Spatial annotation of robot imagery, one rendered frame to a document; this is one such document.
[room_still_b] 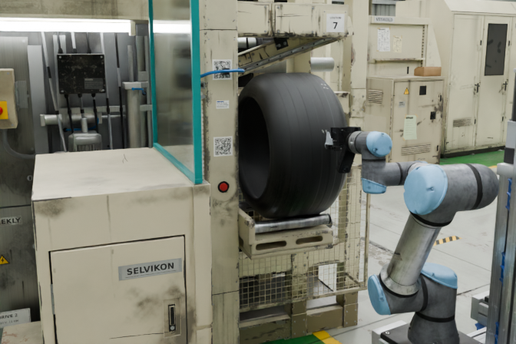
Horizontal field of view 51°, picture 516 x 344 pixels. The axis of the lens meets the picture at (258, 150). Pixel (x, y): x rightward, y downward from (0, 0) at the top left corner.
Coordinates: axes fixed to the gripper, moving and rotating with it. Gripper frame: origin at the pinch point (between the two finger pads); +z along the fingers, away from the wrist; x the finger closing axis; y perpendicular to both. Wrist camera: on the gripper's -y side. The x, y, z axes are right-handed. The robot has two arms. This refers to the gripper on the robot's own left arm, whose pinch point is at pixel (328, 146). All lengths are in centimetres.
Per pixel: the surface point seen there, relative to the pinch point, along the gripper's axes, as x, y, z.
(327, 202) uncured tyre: -4.4, -22.7, 10.6
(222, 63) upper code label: 33.2, 32.1, 18.5
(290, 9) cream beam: -6, 57, 42
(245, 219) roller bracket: 27.2, -27.4, 18.0
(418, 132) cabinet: -327, -20, 379
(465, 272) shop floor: -178, -108, 132
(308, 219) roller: 0.2, -30.2, 18.9
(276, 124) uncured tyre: 17.3, 8.6, 6.4
